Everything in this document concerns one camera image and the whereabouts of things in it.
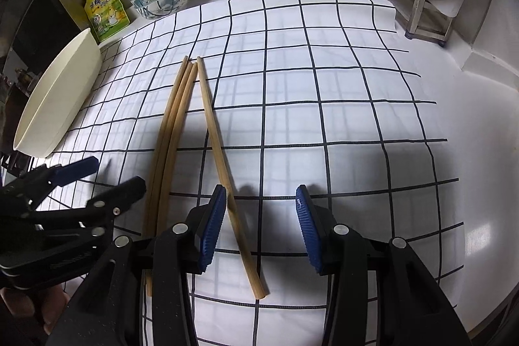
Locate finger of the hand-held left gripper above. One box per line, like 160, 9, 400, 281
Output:
28, 176, 147, 238
0, 156, 100, 209

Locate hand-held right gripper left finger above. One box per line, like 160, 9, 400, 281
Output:
46, 185, 228, 346

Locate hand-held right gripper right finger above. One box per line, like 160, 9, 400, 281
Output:
295, 185, 473, 346

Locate wooden chopstick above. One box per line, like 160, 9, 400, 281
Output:
154, 62, 198, 237
143, 55, 189, 297
147, 62, 193, 239
196, 56, 269, 300

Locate person's left hand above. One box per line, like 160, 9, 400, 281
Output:
0, 281, 71, 335

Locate cream plastic basin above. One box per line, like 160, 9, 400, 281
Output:
13, 28, 102, 158

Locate white black-checked cloth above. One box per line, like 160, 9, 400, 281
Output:
44, 0, 465, 346

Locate small dark bottles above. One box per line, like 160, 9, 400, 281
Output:
12, 66, 39, 95

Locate yellow seasoning pouch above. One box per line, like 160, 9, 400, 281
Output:
83, 0, 130, 43

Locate dark kitchen appliance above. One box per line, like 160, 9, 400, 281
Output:
0, 0, 84, 63

